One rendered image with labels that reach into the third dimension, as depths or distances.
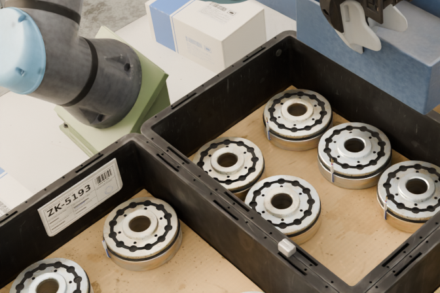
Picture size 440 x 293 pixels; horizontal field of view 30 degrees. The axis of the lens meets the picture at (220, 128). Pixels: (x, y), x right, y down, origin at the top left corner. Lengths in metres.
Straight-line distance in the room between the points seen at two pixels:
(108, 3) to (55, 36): 1.77
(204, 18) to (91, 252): 0.57
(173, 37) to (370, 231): 0.65
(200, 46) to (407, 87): 0.69
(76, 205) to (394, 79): 0.46
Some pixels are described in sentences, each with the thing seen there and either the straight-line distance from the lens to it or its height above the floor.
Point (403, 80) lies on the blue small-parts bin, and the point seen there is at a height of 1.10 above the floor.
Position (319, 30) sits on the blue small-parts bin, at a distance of 0.98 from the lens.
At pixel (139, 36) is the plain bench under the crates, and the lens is 1.67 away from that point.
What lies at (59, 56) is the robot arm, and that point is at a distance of 1.24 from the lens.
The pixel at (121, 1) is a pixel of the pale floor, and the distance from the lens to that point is 3.01.
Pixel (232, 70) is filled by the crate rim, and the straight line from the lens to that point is 1.20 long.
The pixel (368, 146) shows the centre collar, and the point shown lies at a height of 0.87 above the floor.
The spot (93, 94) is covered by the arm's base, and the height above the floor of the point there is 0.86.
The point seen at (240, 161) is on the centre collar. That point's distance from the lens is 1.15.
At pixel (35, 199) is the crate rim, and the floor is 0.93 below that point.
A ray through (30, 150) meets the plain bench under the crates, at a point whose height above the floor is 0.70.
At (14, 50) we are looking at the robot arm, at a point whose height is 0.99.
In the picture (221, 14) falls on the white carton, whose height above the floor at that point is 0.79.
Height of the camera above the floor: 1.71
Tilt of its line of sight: 44 degrees down
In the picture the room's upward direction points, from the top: 8 degrees counter-clockwise
